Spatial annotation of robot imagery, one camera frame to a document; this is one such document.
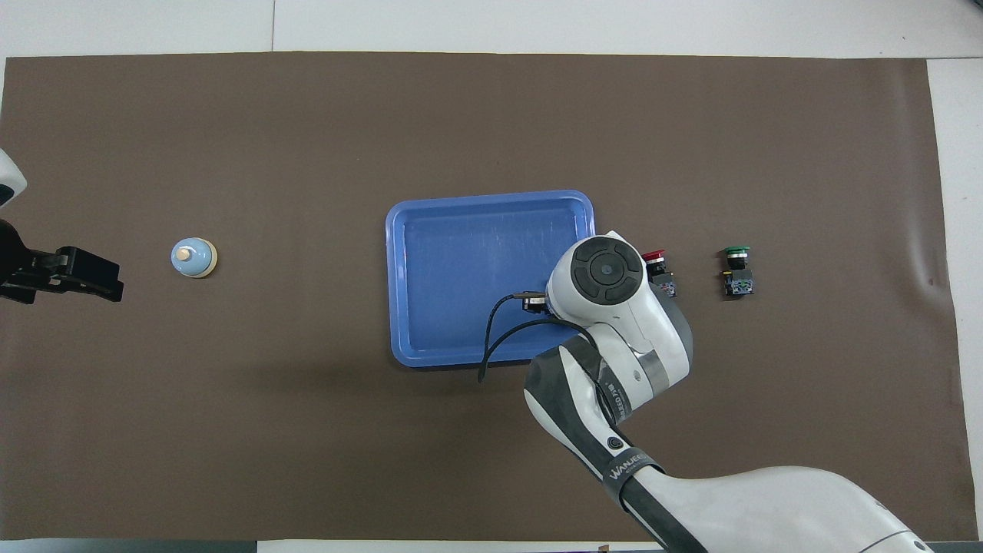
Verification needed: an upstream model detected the blue plastic tray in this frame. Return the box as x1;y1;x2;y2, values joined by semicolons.
385;189;598;368

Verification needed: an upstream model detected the brown table mat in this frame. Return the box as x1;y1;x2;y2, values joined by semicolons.
0;51;970;542

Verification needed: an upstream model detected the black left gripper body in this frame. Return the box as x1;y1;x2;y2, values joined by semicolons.
0;219;124;290

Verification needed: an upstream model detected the light blue service bell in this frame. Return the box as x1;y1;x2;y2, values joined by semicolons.
170;237;219;279

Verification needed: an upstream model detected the red push button switch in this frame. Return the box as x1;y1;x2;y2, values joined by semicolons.
641;250;678;299

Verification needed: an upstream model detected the green push button switch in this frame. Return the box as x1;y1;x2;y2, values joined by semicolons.
720;245;756;300

